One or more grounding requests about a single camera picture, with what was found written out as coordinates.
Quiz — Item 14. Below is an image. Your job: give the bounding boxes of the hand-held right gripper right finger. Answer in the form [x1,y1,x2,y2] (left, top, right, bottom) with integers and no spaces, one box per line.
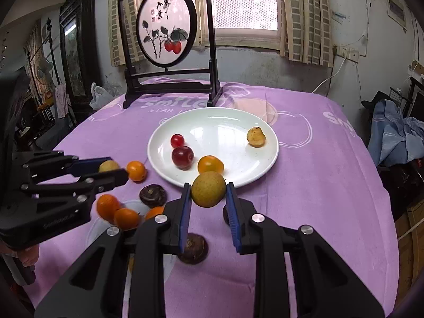
[226,182,386,318]

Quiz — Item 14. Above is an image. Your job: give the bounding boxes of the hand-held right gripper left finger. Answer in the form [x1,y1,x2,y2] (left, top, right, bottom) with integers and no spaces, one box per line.
[35,183,193,318]

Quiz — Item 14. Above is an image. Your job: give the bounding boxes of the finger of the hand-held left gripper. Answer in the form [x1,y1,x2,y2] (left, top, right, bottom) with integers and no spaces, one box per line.
[13,151,108,186]
[20,169,129,213]

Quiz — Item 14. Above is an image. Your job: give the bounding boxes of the small yellow fruit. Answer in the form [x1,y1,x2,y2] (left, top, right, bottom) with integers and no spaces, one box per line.
[98,160,120,173]

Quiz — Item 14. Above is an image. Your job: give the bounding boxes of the small orange tangerine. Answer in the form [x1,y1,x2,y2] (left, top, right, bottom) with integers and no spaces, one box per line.
[145,206,165,221]
[96,194,122,222]
[126,161,147,182]
[114,207,141,231]

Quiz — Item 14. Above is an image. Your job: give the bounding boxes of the brown-yellow round pear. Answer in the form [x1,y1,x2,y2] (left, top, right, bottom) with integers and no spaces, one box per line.
[191,171,227,208]

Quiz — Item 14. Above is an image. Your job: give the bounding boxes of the white round plate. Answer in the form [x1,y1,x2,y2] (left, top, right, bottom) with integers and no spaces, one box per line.
[147,107,279,189]

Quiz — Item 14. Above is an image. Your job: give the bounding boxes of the person's left hand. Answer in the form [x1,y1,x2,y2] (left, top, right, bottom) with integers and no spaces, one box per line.
[0,242,41,267]

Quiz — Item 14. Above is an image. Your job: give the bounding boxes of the orange cherry tomato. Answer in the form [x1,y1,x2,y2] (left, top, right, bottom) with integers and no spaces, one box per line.
[198,155,224,175]

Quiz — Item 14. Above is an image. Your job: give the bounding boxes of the dark red plum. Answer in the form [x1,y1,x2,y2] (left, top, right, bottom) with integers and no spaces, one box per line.
[171,146,195,170]

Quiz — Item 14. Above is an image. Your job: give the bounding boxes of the pink towel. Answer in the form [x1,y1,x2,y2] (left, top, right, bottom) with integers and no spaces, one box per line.
[55,84,68,118]

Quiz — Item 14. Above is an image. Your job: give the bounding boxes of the white plastic bag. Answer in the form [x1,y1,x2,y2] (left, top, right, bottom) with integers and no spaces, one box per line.
[90,83,123,111]

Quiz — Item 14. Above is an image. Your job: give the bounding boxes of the spotted yellow fruit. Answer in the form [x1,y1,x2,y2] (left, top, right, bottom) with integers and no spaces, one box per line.
[247,127,266,148]

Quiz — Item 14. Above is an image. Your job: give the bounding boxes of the purple printed tablecloth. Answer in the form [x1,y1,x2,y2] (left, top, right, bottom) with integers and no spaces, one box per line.
[23,76,400,318]

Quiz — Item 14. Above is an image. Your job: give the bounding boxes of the standing fan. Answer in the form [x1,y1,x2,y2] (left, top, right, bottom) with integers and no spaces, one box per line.
[35,61,55,88]

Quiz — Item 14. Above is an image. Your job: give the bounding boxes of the dark wooden cabinet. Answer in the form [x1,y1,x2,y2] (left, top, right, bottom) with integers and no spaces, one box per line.
[59,0,100,120]

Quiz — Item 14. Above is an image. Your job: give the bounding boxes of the checked beige curtain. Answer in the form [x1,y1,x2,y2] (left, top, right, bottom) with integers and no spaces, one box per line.
[278,0,335,67]
[109,0,149,67]
[194,0,216,47]

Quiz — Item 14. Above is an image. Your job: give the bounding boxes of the blue cloth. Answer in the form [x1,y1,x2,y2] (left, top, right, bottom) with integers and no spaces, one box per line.
[368,99,424,168]

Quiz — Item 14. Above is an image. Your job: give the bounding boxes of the large cardboard box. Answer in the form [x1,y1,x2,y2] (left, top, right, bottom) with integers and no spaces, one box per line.
[396,202,424,292]

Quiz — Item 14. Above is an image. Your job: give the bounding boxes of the window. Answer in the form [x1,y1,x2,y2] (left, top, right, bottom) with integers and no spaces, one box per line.
[147,0,287,52]

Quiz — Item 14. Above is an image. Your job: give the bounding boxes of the black monitor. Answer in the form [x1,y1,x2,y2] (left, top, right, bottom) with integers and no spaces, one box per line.
[406,79,424,123]

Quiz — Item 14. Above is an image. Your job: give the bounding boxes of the small cardboard box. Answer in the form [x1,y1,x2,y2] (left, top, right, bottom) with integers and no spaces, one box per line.
[409,61,424,80]

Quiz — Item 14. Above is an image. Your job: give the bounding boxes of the white cable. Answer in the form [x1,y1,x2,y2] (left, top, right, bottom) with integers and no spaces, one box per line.
[311,55,347,93]

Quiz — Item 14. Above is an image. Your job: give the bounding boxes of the white wall socket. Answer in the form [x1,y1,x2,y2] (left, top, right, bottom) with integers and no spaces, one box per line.
[341,47,360,62]

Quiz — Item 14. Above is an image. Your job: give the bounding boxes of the framed wall picture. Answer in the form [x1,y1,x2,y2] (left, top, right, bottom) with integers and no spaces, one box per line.
[384,0,408,32]

